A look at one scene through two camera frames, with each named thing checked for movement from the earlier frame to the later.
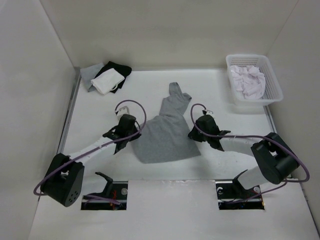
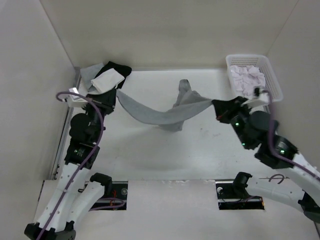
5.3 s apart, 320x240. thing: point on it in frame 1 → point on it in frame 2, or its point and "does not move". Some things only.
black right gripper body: x=198 y=137 → x=234 y=111
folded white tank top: x=107 y=81 does not move
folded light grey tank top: x=89 y=73 does not move
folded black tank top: x=124 y=70 does not move
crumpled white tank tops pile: x=249 y=81 does not move
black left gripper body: x=134 y=131 → x=106 y=108
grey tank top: x=167 y=136 → x=187 y=103
